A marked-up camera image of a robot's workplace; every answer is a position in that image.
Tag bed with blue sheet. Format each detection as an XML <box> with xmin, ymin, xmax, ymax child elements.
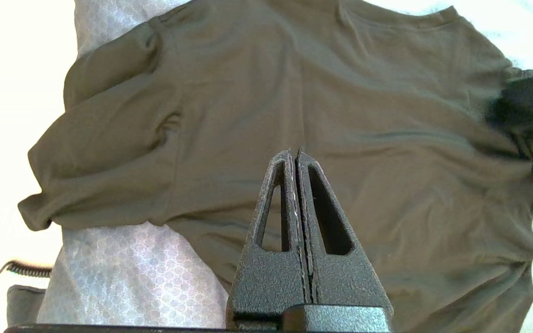
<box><xmin>36</xmin><ymin>0</ymin><xmax>533</xmax><ymax>333</ymax></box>

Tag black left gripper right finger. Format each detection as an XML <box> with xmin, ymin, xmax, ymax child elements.
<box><xmin>297</xmin><ymin>148</ymin><xmax>394</xmax><ymax>331</ymax></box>

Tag black coiled cable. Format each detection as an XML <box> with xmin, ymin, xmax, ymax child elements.
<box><xmin>0</xmin><ymin>260</ymin><xmax>53</xmax><ymax>311</ymax></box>

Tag black printed t-shirt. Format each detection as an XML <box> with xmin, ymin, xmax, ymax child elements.
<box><xmin>17</xmin><ymin>0</ymin><xmax>533</xmax><ymax>333</ymax></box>

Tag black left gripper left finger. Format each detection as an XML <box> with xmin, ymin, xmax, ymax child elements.
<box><xmin>226</xmin><ymin>149</ymin><xmax>313</xmax><ymax>331</ymax></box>

